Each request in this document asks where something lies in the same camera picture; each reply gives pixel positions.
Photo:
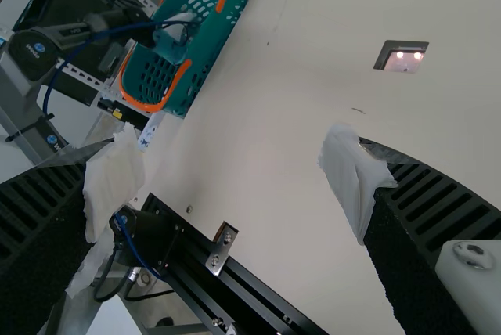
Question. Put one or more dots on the teal shopping basket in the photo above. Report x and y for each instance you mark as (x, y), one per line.
(211, 37)

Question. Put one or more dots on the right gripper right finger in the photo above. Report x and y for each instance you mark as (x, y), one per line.
(415, 233)

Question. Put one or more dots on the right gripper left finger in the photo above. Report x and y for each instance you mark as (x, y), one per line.
(35, 233)

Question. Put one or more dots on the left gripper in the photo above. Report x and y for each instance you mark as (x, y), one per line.
(170, 43)

